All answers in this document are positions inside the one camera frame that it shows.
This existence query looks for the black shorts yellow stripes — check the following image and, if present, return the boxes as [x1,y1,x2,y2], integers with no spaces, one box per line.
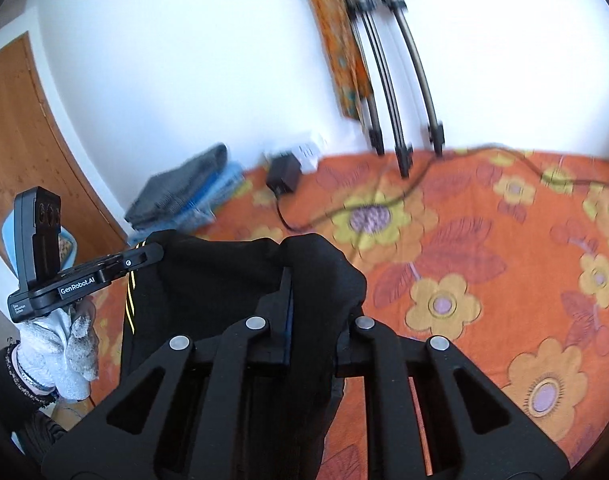
[120,231,367,479]

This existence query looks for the left black sleeve forearm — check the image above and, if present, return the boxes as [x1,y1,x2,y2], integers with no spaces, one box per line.
[0,342,57,456]

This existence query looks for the left gloved hand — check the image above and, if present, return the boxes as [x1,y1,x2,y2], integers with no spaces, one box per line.
[12,298,98,402]

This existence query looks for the blue chair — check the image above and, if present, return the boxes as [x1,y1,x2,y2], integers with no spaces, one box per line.
[0,206,78,281]

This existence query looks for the folded grey pants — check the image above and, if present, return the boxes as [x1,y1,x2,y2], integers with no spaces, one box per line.
[124,143,228,229]

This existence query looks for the folded light blue jeans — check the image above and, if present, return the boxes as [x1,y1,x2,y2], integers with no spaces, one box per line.
[128,162,245,245]

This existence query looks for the black power adapter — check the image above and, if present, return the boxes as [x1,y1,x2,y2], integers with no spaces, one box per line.
[265,153,302,197]

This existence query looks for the wooden door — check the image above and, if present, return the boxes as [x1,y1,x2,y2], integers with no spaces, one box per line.
[0,34,126,263]

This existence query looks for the white power strip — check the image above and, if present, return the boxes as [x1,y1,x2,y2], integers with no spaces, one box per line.
[263,141,323,174]

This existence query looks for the orange floral bed sheet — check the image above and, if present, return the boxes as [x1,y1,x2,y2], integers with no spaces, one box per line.
[86,146,609,480]

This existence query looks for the orange patterned scarf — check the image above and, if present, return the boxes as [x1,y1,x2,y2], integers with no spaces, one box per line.
[309,0,373,120]

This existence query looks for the black power cable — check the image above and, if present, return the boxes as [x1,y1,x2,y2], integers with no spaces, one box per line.
[275,145,609,233]

